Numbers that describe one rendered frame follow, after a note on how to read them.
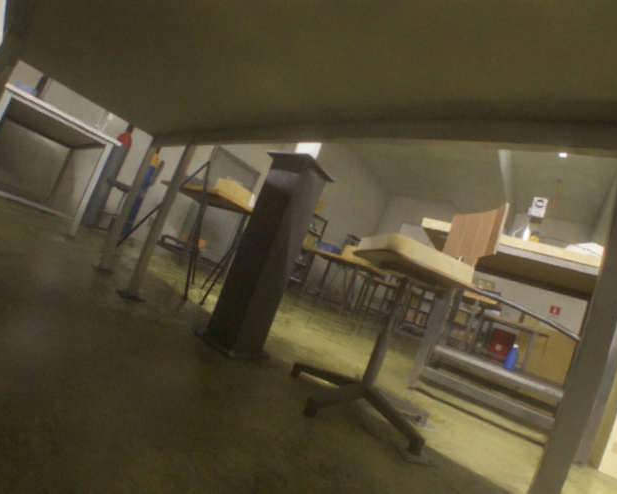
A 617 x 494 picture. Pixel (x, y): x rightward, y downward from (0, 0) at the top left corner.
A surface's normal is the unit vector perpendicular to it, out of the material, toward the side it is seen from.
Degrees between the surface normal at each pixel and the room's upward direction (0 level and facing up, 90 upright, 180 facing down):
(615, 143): 90
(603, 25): 180
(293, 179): 90
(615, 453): 90
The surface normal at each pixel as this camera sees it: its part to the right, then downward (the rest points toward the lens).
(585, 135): -0.55, -0.27
